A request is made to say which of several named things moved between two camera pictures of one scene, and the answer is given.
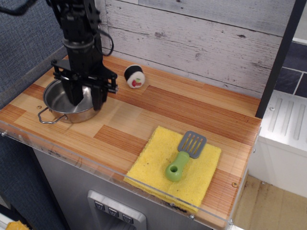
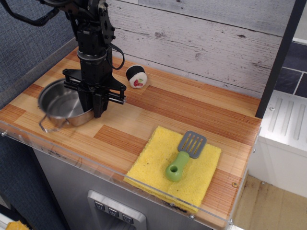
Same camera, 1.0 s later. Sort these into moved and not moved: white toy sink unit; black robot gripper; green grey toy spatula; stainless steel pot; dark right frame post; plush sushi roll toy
Moved: black robot gripper; stainless steel pot
Not moved: white toy sink unit; plush sushi roll toy; green grey toy spatula; dark right frame post
